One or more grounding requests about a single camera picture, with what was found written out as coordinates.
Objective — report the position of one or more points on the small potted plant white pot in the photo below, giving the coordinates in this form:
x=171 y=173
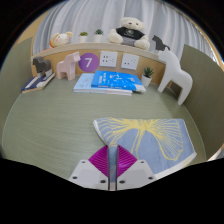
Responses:
x=83 y=38
x=146 y=80
x=98 y=37

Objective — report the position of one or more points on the wooden desk shelf ledge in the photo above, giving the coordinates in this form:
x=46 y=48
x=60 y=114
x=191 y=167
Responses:
x=66 y=49

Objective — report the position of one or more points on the purple round number sign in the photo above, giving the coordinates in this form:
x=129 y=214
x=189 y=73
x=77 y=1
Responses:
x=88 y=62

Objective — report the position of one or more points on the light blue book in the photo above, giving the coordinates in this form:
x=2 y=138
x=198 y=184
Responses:
x=83 y=83

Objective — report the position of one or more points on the dark grey horse figure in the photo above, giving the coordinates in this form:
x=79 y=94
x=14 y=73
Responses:
x=41 y=65

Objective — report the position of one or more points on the black horse figure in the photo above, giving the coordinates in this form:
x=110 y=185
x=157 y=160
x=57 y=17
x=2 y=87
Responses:
x=160 y=43

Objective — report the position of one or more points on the large white horse figure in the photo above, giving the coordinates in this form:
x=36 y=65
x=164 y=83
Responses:
x=175 y=71

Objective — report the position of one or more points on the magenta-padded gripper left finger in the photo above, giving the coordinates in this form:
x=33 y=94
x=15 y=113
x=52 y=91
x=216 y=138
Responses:
x=86 y=173

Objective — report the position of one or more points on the grey curtain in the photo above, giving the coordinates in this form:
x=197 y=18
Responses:
x=100 y=13

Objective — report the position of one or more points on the large green partition panel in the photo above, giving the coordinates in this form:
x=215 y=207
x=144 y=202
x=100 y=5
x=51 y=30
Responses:
x=13 y=80
x=206 y=100

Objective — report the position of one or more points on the orange and white plush toy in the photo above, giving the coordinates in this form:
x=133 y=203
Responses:
x=60 y=40

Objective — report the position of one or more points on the dark blue book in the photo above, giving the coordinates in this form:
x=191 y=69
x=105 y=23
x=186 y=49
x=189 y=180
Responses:
x=33 y=85

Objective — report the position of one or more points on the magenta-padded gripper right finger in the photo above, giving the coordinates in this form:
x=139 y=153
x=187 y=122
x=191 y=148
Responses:
x=136 y=173

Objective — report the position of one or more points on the cream teddy bear black shirt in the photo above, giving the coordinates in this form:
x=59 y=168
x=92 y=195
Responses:
x=128 y=35

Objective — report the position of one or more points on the blue towel with yellow print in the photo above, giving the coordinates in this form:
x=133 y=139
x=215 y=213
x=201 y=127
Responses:
x=156 y=140

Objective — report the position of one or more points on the white wall socket plate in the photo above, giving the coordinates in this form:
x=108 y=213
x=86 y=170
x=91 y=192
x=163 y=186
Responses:
x=108 y=59
x=130 y=61

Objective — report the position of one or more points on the pink horse figure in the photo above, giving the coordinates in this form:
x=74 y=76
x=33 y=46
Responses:
x=66 y=66

